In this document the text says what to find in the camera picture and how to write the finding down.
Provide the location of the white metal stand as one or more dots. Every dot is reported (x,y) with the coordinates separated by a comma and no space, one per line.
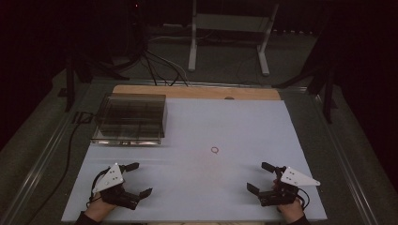
(228,23)

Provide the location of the aluminium frame rail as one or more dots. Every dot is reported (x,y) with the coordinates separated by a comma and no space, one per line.
(40,165)
(344,162)

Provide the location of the black tripod stand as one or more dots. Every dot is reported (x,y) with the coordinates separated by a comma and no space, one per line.
(322,78)
(72,78)

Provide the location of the white table mat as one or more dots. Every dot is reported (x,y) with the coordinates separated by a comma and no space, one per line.
(200,125)

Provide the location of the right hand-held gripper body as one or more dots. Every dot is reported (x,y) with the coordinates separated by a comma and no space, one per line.
(297,179)

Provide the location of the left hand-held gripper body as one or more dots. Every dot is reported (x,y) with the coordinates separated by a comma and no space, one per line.
(109,179)

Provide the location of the person's right hand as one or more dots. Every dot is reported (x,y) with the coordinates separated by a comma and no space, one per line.
(292,212)

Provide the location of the clear dark plastic compartment box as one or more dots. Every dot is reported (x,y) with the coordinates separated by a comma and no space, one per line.
(133,117)

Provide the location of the person's left hand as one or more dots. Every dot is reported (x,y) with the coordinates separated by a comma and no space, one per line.
(98,210)

